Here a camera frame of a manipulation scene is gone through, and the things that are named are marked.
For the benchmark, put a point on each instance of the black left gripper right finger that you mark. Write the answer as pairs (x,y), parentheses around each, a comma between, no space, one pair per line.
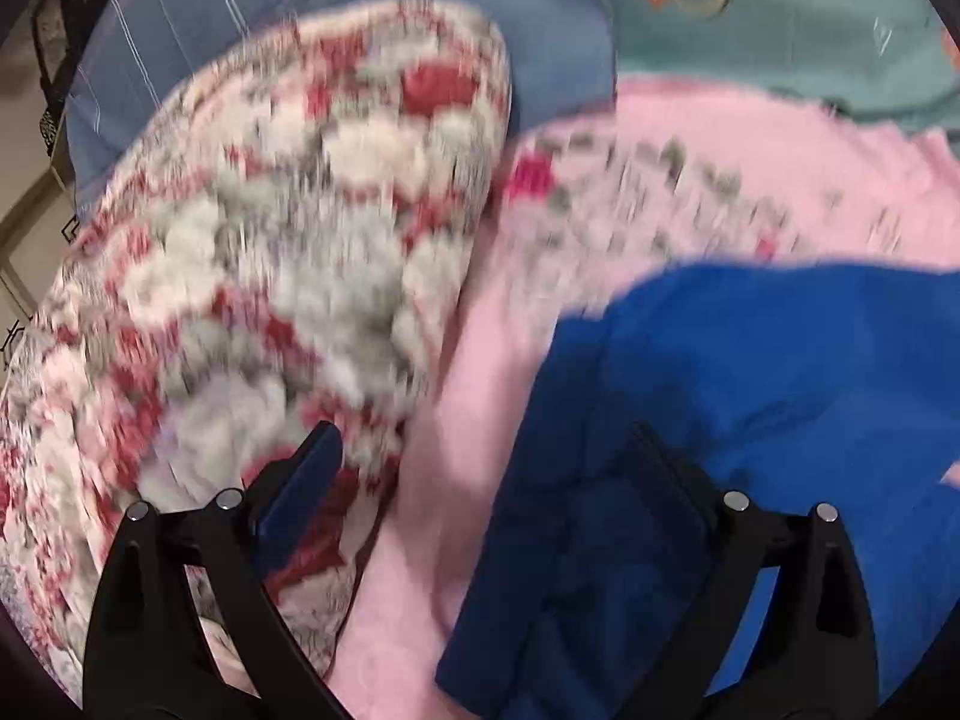
(815,653)

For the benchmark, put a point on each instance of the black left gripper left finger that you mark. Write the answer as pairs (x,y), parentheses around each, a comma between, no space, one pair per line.
(146,655)

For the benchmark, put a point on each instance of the blue pants with red trim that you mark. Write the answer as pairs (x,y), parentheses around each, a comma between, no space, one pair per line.
(793,386)

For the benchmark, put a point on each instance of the red white floral quilt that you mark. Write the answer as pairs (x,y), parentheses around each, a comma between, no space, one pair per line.
(285,244)

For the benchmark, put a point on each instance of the pink floral bed sheet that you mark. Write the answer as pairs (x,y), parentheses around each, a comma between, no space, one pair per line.
(583,208)

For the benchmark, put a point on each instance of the teal heart print cloth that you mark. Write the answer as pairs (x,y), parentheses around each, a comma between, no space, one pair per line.
(873,60)

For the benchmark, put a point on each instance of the dark framed window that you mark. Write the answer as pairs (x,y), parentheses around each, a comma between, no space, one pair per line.
(56,28)

